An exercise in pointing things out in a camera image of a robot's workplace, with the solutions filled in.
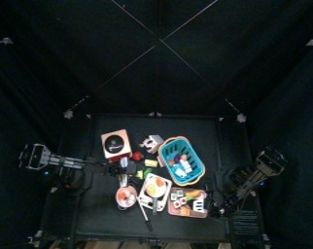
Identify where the pink serving tray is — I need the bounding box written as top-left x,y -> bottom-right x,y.
167,187 -> 210,219

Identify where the white toy bottle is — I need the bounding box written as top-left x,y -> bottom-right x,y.
182,160 -> 194,173

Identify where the red toy tomato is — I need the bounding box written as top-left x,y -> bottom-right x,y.
131,151 -> 146,162

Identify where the white blue toy carton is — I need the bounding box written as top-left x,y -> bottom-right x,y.
174,166 -> 189,179

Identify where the silver toy utensil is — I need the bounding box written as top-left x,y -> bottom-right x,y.
118,173 -> 130,189

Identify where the wooden toy stove box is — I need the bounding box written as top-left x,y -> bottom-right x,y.
101,128 -> 134,163

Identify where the teal basket with orange handle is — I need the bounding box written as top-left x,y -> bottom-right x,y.
157,135 -> 208,187

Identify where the thin white cross cord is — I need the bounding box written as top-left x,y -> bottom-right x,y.
67,0 -> 220,113
111,0 -> 245,116

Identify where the black base plate with label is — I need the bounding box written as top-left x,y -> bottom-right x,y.
230,208 -> 262,249

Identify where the white and pink toy box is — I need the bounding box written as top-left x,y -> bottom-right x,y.
139,134 -> 166,155

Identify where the cream mortar with black pestle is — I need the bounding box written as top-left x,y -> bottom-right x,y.
145,176 -> 169,216

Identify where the white toy induction cooker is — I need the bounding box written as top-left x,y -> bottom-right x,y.
138,172 -> 174,213

